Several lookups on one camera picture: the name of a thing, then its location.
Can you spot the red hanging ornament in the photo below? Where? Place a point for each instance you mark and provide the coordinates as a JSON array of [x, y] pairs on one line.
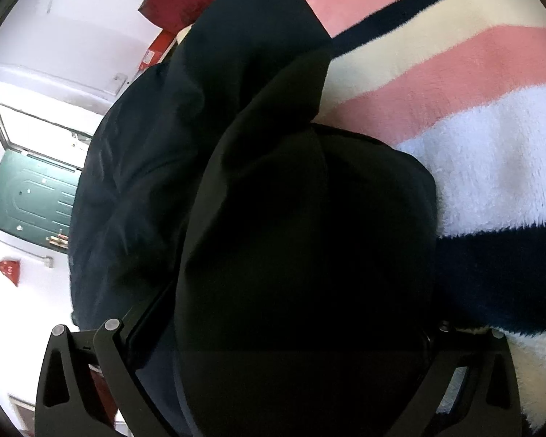
[[8, 272]]

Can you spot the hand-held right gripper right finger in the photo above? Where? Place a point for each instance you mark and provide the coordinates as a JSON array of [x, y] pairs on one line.
[[477, 346]]

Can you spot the striped printed fleece blanket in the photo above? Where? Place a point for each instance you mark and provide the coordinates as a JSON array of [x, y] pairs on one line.
[[482, 77]]

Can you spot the red box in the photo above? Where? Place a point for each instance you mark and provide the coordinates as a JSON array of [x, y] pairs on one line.
[[157, 50]]

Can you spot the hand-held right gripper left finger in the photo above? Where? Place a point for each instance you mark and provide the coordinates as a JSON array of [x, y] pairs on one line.
[[123, 341]]

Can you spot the dark navy jacket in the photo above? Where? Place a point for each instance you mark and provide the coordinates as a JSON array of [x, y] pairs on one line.
[[277, 236]]

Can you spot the green door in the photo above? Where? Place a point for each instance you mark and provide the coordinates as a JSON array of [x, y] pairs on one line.
[[27, 200]]

